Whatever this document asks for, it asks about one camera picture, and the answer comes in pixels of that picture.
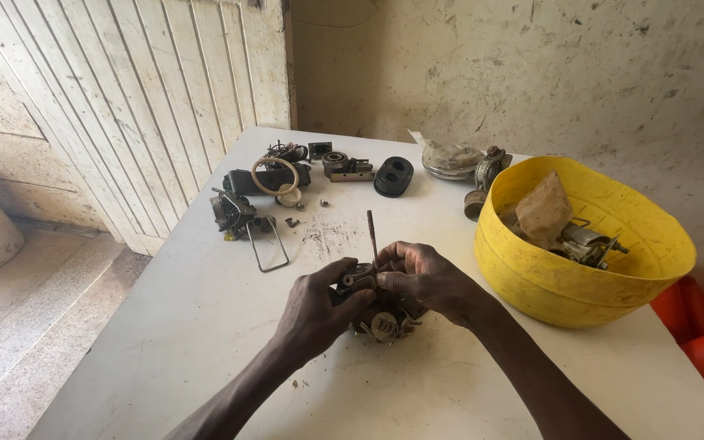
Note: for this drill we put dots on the thin metal screwdriver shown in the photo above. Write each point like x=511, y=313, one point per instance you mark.
x=372, y=235

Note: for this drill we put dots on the person's right hand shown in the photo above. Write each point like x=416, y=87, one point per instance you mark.
x=431, y=281

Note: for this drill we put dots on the white round cap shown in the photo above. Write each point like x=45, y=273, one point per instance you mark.
x=289, y=197

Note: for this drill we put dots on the black plastic housing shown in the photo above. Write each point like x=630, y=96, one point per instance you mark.
x=266, y=180

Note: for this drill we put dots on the tan plastic float chamber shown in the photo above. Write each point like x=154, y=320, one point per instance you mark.
x=544, y=208

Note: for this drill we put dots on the round metal cover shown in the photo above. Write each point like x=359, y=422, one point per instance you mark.
x=447, y=172

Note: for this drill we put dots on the yellow plastic basin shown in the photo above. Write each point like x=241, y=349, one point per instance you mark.
x=578, y=244

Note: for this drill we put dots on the round metal bearing bracket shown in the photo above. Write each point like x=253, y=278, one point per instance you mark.
x=347, y=167

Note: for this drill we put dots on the clear plastic bag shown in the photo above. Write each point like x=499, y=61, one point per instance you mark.
x=447, y=154

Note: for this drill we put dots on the black rubber oval boot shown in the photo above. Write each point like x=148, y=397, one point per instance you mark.
x=393, y=176

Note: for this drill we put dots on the silver carburetor body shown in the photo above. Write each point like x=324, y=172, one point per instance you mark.
x=590, y=244

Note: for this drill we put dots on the small metal screw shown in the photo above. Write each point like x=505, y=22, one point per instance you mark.
x=291, y=222

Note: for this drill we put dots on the orange plastic container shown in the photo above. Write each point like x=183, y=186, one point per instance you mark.
x=703, y=336

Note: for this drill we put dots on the white wooden door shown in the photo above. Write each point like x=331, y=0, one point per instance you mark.
x=126, y=110

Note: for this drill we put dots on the grimy metal carburetor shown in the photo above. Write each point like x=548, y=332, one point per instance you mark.
x=382, y=315

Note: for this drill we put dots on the small black square part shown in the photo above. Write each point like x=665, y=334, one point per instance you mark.
x=319, y=150

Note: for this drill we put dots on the person's left hand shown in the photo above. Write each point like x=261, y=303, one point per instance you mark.
x=312, y=318

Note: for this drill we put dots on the grey metal pump part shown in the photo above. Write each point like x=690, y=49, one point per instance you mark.
x=486, y=177

